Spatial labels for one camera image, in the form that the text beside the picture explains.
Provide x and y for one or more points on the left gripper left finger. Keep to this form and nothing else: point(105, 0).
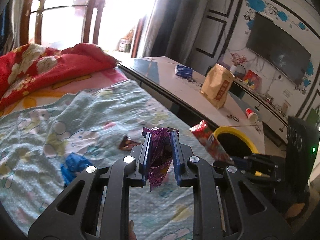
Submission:
point(95, 205)

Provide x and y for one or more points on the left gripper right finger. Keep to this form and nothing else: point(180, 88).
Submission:
point(226, 205)

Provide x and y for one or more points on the red snack wrapper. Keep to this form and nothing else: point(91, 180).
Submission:
point(205, 136)

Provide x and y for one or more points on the purple foil wrapper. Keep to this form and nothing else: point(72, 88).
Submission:
point(161, 154)

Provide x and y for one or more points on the yellow rimmed trash bin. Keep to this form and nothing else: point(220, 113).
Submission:
point(234, 142)

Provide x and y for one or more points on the person's right hand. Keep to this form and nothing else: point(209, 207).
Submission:
point(294, 210)

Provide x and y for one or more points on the person's left hand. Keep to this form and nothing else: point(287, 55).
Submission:
point(132, 235)

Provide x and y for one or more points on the blue plastic wrapper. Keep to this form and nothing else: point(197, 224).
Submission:
point(74, 165)

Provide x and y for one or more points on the white tv cabinet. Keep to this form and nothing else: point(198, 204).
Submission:
point(275, 121)

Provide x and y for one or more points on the red white paper cup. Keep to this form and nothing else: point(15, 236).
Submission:
point(251, 115)

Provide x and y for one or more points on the brown chocolate bar wrapper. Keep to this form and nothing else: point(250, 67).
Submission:
point(127, 144)

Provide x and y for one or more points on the light blue cartoon bedsheet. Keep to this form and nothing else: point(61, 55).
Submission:
point(91, 123)

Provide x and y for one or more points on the brown paper bag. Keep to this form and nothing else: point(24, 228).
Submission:
point(216, 85)

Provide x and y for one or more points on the white vase red flowers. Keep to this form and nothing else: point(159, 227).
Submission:
point(238, 60)

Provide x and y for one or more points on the white coffee table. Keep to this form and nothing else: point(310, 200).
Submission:
point(157, 76)

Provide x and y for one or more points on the blue tissue pack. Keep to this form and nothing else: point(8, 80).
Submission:
point(183, 71)

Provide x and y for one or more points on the red floral quilt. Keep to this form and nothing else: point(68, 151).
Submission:
point(31, 67)

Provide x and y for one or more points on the grey curtain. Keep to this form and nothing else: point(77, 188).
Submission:
point(160, 28)

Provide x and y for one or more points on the grey standing air conditioner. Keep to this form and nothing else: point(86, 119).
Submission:
point(186, 28)

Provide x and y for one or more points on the red picture frame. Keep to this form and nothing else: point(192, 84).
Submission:
point(252, 80)

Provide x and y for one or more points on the black wall television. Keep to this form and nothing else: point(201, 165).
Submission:
point(279, 48)

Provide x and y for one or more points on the brown window frame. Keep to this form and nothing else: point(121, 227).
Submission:
point(115, 25)

